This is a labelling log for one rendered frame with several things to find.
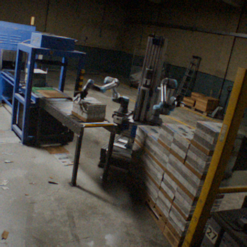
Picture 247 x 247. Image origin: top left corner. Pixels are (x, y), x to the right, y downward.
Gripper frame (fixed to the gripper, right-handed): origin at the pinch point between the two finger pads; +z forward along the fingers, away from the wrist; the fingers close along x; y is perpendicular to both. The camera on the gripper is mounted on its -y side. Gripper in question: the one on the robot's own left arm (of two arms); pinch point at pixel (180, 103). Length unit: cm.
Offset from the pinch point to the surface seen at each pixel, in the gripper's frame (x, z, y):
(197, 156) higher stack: 16, 112, 21
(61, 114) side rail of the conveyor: 150, -28, 25
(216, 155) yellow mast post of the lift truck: 22, 157, 0
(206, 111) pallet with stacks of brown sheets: -275, -523, 147
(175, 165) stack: 26, 82, 44
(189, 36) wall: -274, -770, -99
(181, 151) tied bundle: 24, 87, 28
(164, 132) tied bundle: 31, 48, 21
